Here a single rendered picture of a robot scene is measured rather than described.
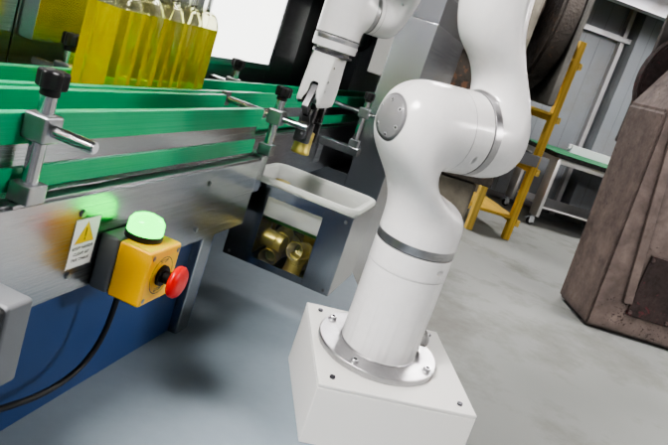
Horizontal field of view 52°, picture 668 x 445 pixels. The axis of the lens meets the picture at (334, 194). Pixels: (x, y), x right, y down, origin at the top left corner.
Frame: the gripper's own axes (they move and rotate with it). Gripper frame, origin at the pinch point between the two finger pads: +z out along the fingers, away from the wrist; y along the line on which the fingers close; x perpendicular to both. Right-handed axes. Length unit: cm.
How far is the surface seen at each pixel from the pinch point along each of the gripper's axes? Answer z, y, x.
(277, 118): -2.0, 11.8, -2.4
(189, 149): 2.7, 37.2, -5.0
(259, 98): -1.9, -7.1, -13.6
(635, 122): -28, -383, 110
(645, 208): 22, -354, 132
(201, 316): 35.4, 16.8, -3.4
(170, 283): 14, 56, 6
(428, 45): -24, -73, 5
